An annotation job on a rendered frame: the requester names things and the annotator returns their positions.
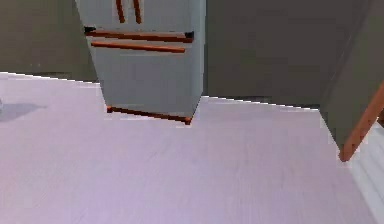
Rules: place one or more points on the pale grey fridge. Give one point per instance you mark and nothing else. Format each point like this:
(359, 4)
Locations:
(150, 80)

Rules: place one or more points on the brown wooden door frame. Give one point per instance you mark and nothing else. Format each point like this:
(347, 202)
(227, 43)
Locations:
(363, 125)

